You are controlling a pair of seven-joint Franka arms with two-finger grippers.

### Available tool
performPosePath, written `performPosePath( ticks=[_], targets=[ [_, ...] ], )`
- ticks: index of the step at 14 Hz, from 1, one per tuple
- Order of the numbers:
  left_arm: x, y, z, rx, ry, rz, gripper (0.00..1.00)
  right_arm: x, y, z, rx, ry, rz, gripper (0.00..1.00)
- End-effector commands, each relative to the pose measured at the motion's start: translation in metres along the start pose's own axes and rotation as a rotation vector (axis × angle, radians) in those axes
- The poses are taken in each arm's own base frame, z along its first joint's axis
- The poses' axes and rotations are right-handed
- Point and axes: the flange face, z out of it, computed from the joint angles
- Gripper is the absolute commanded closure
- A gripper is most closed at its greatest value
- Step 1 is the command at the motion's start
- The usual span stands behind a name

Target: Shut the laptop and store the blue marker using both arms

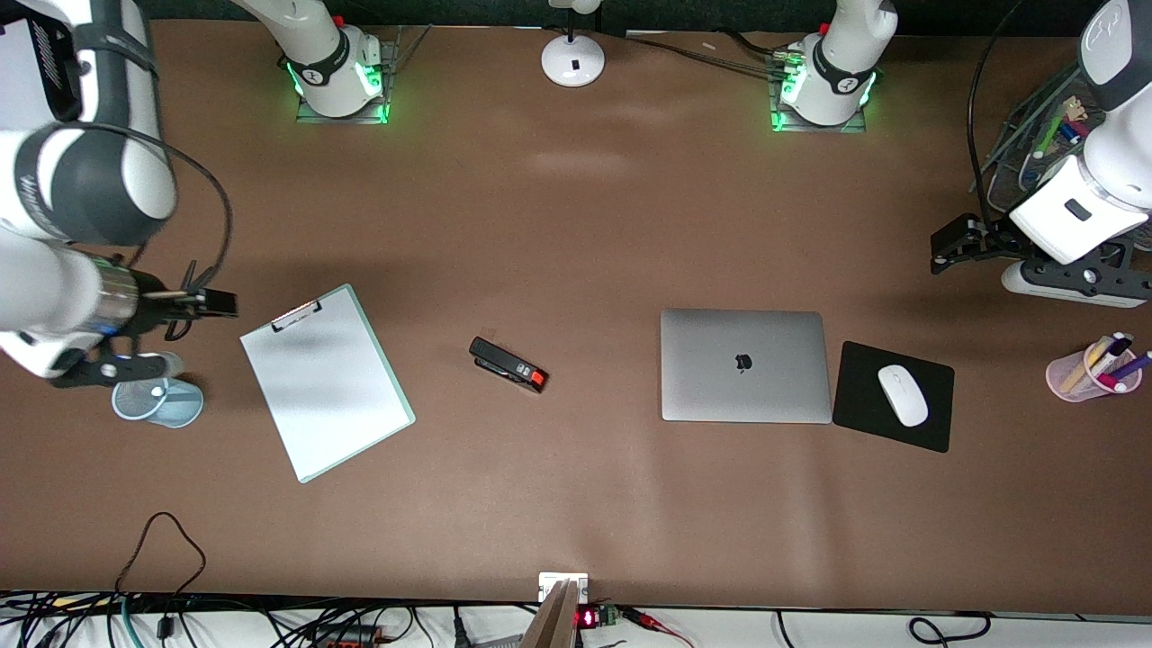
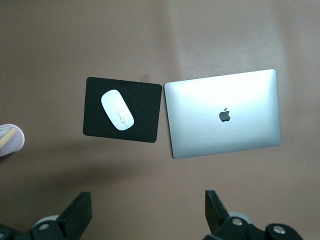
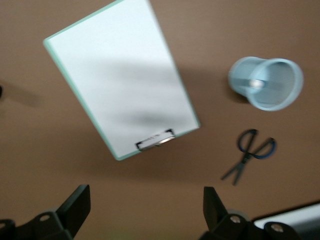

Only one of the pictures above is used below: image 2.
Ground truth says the black mouse pad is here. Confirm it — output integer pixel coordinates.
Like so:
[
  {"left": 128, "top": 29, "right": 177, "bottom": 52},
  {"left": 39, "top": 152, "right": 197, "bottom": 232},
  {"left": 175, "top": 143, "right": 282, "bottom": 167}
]
[{"left": 82, "top": 76, "right": 163, "bottom": 144}]

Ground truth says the wooden pencil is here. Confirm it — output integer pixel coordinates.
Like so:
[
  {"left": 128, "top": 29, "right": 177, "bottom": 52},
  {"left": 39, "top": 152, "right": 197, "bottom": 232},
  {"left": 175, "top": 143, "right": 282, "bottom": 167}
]
[{"left": 0, "top": 128, "right": 17, "bottom": 148}]

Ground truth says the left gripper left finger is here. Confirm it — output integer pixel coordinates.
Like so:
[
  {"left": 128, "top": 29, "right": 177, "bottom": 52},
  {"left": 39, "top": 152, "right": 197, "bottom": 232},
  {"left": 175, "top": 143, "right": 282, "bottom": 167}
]
[{"left": 0, "top": 191, "right": 93, "bottom": 240}]

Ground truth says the white computer mouse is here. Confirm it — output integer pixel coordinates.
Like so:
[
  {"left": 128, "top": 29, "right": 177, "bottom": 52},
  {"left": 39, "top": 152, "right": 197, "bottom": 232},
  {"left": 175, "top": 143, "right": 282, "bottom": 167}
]
[{"left": 100, "top": 89, "right": 135, "bottom": 132}]

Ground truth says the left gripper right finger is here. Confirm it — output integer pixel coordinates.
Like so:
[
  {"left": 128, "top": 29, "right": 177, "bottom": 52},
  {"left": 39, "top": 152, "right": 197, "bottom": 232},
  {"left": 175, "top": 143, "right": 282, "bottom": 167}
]
[{"left": 203, "top": 189, "right": 305, "bottom": 240}]

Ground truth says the silver laptop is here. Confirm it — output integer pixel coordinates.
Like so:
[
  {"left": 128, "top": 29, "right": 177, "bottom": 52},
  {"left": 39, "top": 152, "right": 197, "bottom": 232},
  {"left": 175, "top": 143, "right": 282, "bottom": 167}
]
[{"left": 163, "top": 68, "right": 283, "bottom": 160}]

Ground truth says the pink pen cup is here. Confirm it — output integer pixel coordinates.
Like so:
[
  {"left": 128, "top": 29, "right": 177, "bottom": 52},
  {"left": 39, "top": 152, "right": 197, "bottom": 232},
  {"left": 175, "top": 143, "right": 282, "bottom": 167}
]
[{"left": 0, "top": 123, "right": 26, "bottom": 158}]

